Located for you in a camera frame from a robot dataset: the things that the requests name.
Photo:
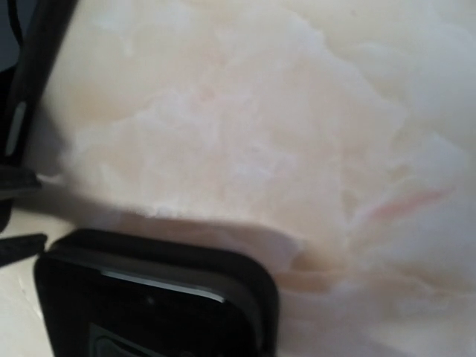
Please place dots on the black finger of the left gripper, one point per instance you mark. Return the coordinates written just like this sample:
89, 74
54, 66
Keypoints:
16, 182

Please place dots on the black phone case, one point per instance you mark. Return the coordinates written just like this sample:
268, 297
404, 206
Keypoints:
38, 52
242, 284

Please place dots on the black smartphone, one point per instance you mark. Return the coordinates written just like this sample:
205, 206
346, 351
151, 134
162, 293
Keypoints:
91, 311

